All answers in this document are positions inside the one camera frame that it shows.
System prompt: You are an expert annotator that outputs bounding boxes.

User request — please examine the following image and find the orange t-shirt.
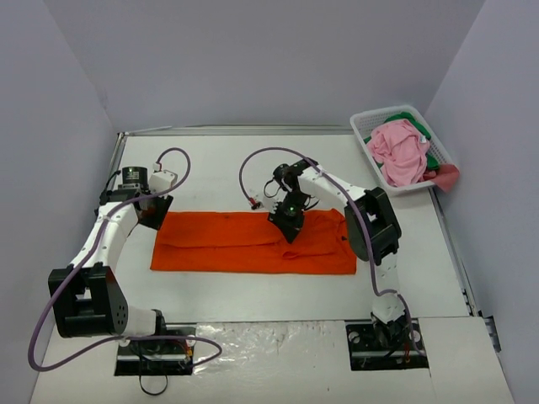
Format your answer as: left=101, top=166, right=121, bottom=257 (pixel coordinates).
left=150, top=210, right=357, bottom=275

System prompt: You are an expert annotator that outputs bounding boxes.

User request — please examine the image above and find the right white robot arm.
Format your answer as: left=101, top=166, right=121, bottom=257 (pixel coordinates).
left=264, top=159, right=406, bottom=348

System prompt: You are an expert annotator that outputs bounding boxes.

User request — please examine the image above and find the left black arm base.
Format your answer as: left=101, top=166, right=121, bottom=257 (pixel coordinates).
left=114, top=322, right=197, bottom=376

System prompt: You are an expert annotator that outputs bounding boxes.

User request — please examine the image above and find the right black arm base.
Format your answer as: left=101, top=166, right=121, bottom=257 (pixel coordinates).
left=345, top=320, right=429, bottom=371

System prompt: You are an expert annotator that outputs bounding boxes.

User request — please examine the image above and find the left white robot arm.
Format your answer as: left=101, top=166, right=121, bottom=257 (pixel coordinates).
left=48, top=165, right=178, bottom=352

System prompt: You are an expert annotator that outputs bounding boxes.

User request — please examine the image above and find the white perforated plastic basket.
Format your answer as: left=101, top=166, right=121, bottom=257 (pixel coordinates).
left=350, top=105, right=460, bottom=195

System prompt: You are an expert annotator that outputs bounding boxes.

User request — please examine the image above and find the green t-shirt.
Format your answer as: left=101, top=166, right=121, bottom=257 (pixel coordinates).
left=364, top=112, right=440, bottom=171

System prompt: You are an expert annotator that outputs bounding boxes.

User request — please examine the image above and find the salmon pink t-shirt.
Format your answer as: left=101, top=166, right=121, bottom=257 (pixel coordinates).
left=423, top=164, right=460, bottom=193

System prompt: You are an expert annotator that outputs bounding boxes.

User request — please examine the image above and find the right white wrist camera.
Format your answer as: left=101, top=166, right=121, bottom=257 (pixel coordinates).
left=248, top=195, right=280, bottom=214

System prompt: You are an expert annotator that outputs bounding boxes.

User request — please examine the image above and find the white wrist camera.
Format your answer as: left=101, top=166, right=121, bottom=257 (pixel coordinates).
left=148, top=170, right=178, bottom=194
left=248, top=195, right=280, bottom=214

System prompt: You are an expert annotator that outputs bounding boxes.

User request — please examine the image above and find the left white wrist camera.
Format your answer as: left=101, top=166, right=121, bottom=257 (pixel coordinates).
left=148, top=170, right=178, bottom=194

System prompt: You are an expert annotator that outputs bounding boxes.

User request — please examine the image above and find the thin black cable loop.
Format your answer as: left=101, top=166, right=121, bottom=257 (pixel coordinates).
left=139, top=348, right=170, bottom=396

